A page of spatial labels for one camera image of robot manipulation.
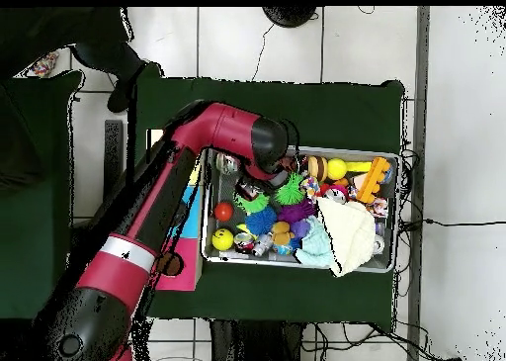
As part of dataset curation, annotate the person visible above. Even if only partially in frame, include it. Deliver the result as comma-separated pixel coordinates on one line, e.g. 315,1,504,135
0,6,159,116

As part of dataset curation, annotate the green furry googly-eyed toy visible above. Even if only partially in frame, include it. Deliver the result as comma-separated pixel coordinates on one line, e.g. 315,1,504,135
273,174,308,209

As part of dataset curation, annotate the black round base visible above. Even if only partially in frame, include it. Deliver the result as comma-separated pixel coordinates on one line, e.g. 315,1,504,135
262,6,317,29

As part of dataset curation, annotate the clear mesh bin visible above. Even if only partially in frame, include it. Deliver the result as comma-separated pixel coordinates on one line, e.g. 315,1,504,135
199,142,400,275

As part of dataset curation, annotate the wooden box with three holes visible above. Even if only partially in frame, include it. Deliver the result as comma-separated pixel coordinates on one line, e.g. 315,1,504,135
146,129,206,293

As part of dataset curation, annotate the yellow tennis ball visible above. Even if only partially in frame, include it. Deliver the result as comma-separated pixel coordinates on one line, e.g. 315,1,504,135
326,158,349,181

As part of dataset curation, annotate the dark green side table cloth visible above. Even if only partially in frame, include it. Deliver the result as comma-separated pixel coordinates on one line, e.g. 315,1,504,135
0,70,87,324

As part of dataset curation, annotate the grey metal strip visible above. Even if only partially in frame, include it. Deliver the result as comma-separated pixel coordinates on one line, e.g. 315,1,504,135
406,6,432,361

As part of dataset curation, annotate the large blue spiky ball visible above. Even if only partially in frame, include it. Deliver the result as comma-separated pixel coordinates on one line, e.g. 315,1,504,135
244,206,279,236

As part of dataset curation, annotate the orange toy brick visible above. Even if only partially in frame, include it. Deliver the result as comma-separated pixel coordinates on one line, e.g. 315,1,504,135
353,156,394,204

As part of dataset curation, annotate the cream knitted cloth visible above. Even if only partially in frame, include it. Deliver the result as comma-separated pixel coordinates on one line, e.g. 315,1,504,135
315,197,378,278

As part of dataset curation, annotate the colourful patterned packet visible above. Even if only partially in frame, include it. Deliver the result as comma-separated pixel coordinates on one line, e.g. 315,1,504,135
27,50,61,79

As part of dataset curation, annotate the colourful patterned cloth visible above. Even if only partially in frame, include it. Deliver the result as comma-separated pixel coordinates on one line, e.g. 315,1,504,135
299,176,322,201

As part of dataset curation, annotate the yellow smiley ball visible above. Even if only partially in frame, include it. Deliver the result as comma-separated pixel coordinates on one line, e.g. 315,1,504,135
211,228,235,252

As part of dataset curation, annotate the small red ball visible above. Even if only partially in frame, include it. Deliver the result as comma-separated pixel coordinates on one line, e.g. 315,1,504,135
212,202,235,224

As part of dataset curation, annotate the green spiky ball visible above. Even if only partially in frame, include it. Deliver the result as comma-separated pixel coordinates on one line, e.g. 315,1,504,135
234,190,272,217

